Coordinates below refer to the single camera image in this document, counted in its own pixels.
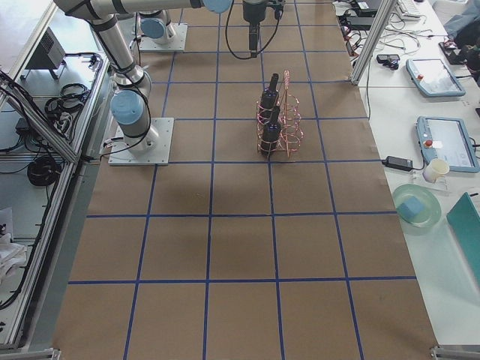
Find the black wine bottle slot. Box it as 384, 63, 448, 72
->
260, 105, 281, 156
259, 73, 279, 120

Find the black wine bottle near slot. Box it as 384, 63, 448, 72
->
260, 105, 281, 156

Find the black power adapter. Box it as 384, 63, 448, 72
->
382, 156, 413, 172

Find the black wine bottle far slot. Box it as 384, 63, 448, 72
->
259, 73, 279, 120

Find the grey control box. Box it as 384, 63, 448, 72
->
25, 27, 66, 80

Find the teach pendant far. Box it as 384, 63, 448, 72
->
405, 58, 466, 98

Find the teach pendant near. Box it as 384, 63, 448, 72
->
415, 116, 479, 173

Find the teach pendant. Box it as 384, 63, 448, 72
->
405, 58, 466, 98
415, 116, 479, 173

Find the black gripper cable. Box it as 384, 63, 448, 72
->
224, 7, 281, 60

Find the blue sponge block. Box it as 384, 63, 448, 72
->
396, 196, 425, 221

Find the teal folder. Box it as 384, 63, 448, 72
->
447, 193, 480, 266

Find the copper wire wine basket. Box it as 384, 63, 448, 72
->
256, 70, 304, 158

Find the white cup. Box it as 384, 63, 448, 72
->
422, 158, 450, 183

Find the aluminium frame post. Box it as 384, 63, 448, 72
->
350, 0, 396, 86

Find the brown paper table cover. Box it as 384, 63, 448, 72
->
52, 1, 436, 359

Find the black gripper idle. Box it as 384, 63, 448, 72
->
242, 0, 282, 59

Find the green glass plate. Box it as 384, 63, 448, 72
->
392, 184, 442, 228

